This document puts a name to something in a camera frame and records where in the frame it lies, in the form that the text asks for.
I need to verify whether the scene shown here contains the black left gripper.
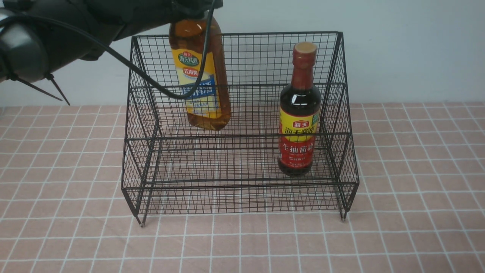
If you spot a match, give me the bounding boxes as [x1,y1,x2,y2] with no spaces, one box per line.
[85,0,223,40]

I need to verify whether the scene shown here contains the amber cooking wine bottle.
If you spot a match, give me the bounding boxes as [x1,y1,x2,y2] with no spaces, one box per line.
[169,19,232,131]

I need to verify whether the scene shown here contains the dark soy sauce bottle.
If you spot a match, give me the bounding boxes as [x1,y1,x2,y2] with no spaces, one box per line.
[278,42,322,177]

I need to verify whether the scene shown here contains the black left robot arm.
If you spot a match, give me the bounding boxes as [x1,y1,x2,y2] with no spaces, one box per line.
[1,0,223,83]

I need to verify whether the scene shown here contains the pink checkered tablecloth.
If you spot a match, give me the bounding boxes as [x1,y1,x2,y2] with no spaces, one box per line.
[1,102,485,273]

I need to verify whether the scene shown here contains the black cable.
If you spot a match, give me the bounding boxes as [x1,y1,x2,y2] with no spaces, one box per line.
[0,0,216,100]

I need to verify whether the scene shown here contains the black wire mesh shelf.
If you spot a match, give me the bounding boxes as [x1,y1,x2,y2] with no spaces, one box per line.
[121,31,359,226]

